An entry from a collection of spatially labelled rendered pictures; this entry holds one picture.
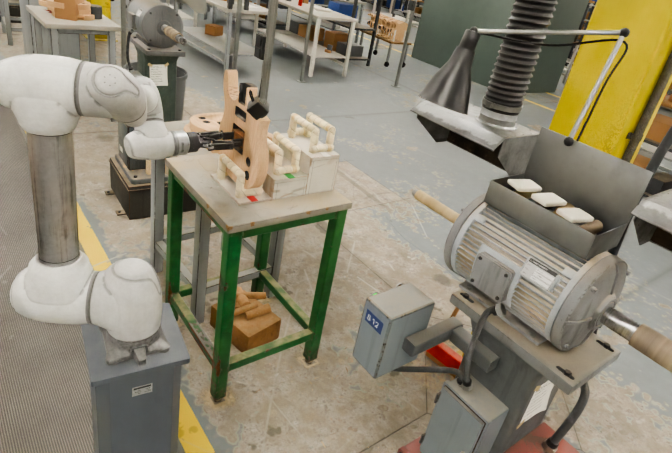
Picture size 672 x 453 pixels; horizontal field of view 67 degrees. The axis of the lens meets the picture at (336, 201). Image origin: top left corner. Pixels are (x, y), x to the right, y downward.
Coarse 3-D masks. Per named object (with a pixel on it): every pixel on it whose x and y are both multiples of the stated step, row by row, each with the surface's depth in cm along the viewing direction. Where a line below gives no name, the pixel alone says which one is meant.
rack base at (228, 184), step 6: (210, 174) 213; (216, 174) 214; (216, 180) 209; (222, 180) 210; (228, 180) 211; (222, 186) 205; (228, 186) 206; (234, 186) 207; (228, 192) 201; (234, 192) 202; (264, 192) 207; (234, 198) 198; (240, 198) 199; (246, 198) 199; (258, 198) 201; (264, 198) 202; (270, 198) 203; (240, 204) 196; (246, 204) 197
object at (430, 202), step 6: (420, 192) 154; (420, 198) 153; (426, 198) 152; (432, 198) 151; (426, 204) 152; (432, 204) 150; (438, 204) 149; (438, 210) 148; (444, 210) 147; (450, 210) 146; (444, 216) 147; (450, 216) 145; (456, 216) 144
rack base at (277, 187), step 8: (272, 160) 217; (288, 160) 220; (272, 168) 209; (272, 176) 203; (280, 176) 204; (296, 176) 207; (304, 176) 208; (264, 184) 207; (272, 184) 202; (280, 184) 203; (288, 184) 205; (296, 184) 208; (304, 184) 210; (272, 192) 203; (280, 192) 205; (288, 192) 207; (296, 192) 210; (304, 192) 212
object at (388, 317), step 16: (400, 288) 133; (416, 288) 134; (368, 304) 127; (384, 304) 126; (400, 304) 127; (416, 304) 128; (432, 304) 130; (368, 320) 128; (384, 320) 123; (400, 320) 123; (416, 320) 128; (368, 336) 129; (384, 336) 124; (400, 336) 127; (368, 352) 130; (384, 352) 126; (400, 352) 131; (368, 368) 131; (384, 368) 130; (400, 368) 140; (416, 368) 137; (432, 368) 134; (448, 368) 132
